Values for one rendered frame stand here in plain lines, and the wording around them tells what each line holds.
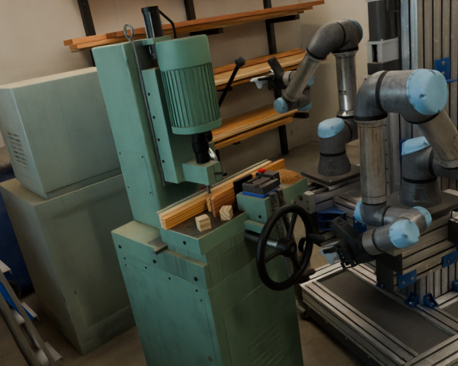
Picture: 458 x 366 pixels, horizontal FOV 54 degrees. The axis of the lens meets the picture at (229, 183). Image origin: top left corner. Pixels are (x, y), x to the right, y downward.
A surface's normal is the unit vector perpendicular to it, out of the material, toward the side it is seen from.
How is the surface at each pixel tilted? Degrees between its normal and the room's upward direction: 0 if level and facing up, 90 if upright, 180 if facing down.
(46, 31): 90
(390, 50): 90
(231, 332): 90
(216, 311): 90
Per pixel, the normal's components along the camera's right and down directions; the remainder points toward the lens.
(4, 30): 0.65, 0.16
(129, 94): -0.69, 0.34
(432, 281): 0.43, 0.24
